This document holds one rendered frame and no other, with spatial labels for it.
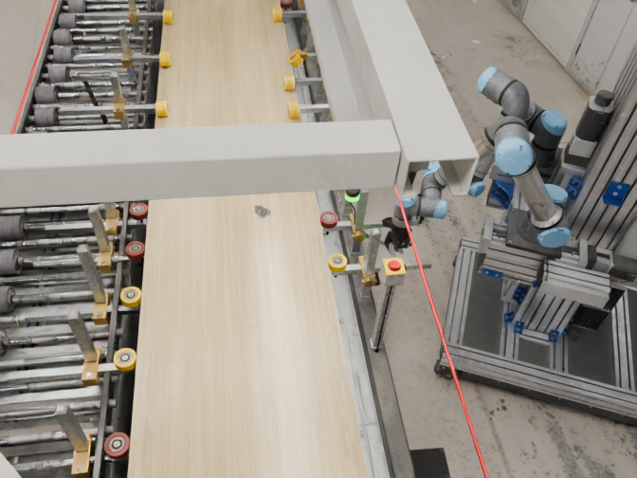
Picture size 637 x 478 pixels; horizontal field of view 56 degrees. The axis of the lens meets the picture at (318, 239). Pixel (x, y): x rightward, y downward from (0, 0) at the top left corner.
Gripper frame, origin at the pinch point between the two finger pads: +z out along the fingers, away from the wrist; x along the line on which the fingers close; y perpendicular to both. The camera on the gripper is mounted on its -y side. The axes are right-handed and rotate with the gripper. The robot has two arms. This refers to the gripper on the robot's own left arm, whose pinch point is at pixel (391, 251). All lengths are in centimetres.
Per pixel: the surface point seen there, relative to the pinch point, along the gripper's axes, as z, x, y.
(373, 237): -18.2, -13.3, 3.3
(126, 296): 1, -106, -25
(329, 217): 0.6, -14.1, -29.2
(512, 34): 91, 305, -243
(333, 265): 1.1, -25.5, -4.8
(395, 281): -25.9, -21.5, 29.8
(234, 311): 2, -71, -1
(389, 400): 22, -29, 49
